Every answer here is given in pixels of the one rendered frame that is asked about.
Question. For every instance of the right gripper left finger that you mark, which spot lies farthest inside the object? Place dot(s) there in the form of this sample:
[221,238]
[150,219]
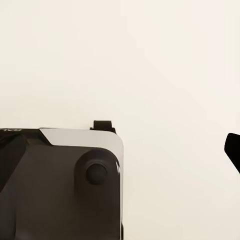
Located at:
[12,150]

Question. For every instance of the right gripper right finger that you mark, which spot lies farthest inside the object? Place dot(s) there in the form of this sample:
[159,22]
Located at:
[232,149]

